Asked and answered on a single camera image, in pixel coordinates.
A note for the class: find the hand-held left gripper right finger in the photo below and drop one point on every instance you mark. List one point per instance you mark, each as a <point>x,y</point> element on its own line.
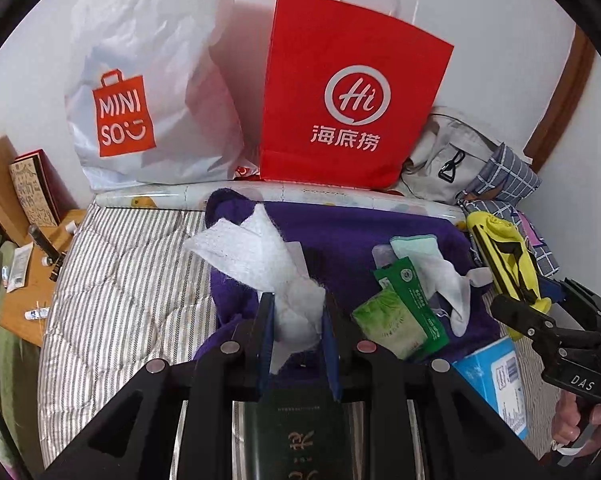
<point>331,345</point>

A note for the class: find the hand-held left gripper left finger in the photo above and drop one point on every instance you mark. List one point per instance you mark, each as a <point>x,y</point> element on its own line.
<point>266,340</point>

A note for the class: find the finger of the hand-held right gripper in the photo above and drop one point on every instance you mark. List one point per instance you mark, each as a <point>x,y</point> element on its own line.
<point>575,300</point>
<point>518,312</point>

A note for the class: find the green sachet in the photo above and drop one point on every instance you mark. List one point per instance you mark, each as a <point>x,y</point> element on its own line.
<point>405,272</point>

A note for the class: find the person's right hand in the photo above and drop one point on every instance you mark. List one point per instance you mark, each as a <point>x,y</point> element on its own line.
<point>568,420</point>

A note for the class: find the grey plaid cloth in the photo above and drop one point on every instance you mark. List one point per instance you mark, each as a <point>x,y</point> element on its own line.
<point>510,175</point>
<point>545,260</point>

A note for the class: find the light green packet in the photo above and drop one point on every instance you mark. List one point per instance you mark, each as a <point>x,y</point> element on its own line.
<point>388,327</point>

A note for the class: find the white and mint sock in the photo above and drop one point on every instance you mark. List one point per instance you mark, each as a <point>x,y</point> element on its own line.
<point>450,285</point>

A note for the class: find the blue tissue pack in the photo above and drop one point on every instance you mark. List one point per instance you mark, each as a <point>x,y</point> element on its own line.
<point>490,385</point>

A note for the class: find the pink tag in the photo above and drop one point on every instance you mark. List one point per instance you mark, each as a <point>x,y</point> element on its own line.
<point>530,232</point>

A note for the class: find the dark box with gold base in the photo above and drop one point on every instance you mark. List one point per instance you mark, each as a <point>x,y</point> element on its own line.
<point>295,440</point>

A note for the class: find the purple knit cloth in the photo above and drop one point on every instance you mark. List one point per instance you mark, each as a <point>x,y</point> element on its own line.
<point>340,240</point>

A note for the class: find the rolled paper poster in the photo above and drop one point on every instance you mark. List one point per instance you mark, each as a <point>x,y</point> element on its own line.
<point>180,195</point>

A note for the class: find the dark cosmetic bottle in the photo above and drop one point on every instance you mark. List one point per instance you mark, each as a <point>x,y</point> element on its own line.
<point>43,242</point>
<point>58,267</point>

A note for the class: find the small white bottle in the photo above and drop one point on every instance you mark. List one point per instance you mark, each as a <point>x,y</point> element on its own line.
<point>69,227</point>

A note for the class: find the small white blue tube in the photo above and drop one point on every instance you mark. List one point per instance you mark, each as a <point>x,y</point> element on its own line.
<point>36,314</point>

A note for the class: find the wooden nightstand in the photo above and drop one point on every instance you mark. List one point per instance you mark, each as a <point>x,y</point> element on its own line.
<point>30,305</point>

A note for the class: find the green bed sheet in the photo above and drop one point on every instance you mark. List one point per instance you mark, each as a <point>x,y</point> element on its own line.
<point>10,360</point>

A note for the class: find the white flat tube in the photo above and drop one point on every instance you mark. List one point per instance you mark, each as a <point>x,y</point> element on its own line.
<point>19,267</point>

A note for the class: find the patterned cover book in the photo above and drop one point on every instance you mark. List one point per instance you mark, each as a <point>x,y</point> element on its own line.
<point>33,190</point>

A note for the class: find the red paper bag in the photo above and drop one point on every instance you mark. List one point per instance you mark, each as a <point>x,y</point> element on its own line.
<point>305,60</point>

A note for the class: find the white plastic shopping bag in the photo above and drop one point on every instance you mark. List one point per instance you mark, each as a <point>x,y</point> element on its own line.
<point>145,35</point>

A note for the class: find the wooden door frame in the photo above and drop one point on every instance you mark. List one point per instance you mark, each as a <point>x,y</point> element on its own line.
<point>560,105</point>

